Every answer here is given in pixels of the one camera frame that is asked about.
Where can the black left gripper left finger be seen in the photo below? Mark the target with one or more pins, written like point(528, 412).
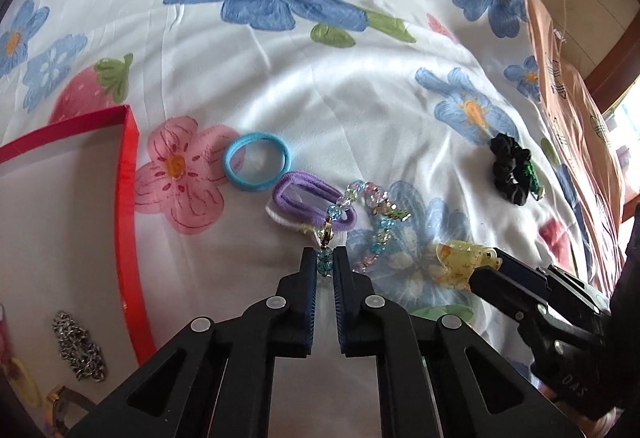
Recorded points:
point(214, 379)

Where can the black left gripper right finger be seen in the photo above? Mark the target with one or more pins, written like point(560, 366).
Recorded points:
point(436, 378)

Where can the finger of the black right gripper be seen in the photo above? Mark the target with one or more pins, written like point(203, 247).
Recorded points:
point(508, 296)
point(520, 273)

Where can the yellow hair claw clip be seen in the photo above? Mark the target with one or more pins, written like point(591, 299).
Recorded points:
point(457, 260)

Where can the gold square wristwatch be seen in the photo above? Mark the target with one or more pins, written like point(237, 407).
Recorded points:
point(58, 402)

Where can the pink bow hair clip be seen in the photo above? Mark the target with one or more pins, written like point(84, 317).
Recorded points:
point(4, 341)

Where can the red jewelry box tray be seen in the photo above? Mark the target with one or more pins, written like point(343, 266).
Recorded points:
point(67, 245)

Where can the black scrunchie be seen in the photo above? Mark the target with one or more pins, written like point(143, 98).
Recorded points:
point(510, 169)

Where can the peach patterned curtain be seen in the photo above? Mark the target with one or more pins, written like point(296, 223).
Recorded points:
point(580, 140)

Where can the floral white bed sheet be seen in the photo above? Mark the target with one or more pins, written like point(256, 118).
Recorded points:
point(269, 126)

